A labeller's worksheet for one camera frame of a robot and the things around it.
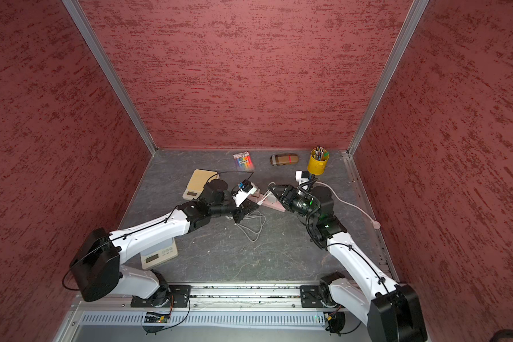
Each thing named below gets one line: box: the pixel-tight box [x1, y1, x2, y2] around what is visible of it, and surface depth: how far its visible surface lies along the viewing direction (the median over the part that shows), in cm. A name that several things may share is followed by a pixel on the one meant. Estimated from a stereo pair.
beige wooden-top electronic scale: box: [182, 168, 220, 201], surface depth 105 cm
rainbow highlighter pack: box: [232, 151, 256, 171], surface depth 116 cm
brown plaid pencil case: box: [270, 153, 300, 167], surface depth 116 cm
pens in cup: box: [312, 145, 325, 162], surface depth 99 cm
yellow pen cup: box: [307, 147, 330, 176], surface depth 105 cm
